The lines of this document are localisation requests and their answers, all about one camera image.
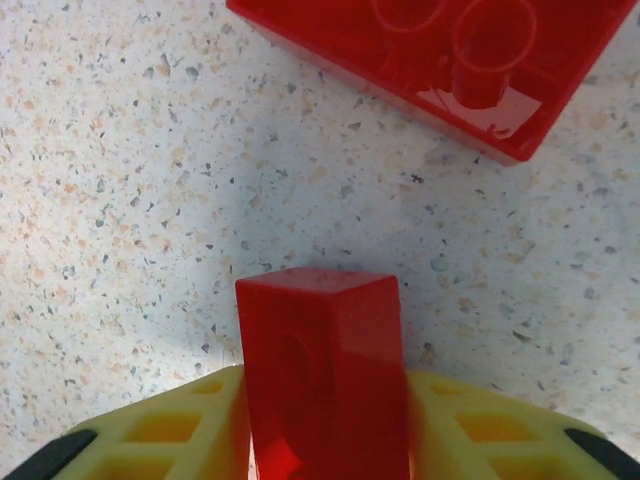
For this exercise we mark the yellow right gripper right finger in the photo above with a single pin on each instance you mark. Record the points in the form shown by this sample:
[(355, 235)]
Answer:
[(500, 450)]

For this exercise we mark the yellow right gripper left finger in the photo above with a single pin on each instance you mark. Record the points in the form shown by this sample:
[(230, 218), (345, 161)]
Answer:
[(150, 450)]

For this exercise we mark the red lego brick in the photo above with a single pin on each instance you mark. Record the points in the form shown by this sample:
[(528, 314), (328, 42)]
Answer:
[(425, 60), (320, 375)]

